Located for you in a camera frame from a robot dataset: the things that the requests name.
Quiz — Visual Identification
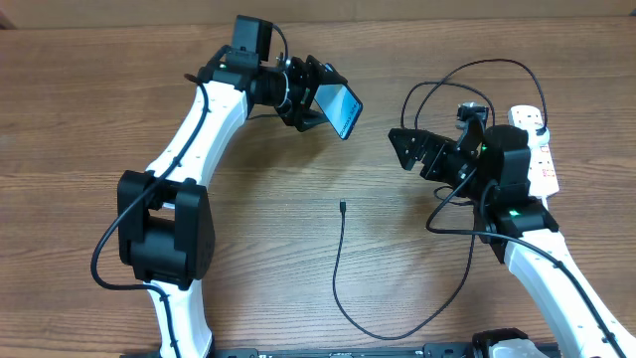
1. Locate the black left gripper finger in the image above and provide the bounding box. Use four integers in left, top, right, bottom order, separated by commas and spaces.
295, 109, 328, 132
306, 55, 348, 86

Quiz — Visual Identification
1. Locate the blue screen smartphone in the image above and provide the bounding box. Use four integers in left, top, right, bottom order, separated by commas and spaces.
314, 85, 363, 140

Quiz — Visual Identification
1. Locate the black charging cable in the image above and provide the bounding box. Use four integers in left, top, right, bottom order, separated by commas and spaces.
331, 58, 550, 342

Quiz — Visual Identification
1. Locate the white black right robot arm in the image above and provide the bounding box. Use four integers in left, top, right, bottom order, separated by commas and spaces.
388, 124, 635, 357

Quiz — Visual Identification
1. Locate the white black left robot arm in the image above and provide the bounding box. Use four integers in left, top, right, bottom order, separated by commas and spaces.
90, 15, 363, 357

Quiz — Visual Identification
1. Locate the white plug adapter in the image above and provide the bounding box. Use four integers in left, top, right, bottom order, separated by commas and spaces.
526, 125, 551, 148

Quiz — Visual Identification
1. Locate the white power strip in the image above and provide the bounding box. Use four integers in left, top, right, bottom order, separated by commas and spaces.
508, 105, 559, 199

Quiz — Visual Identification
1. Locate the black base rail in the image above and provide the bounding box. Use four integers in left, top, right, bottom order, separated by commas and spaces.
213, 342, 476, 358

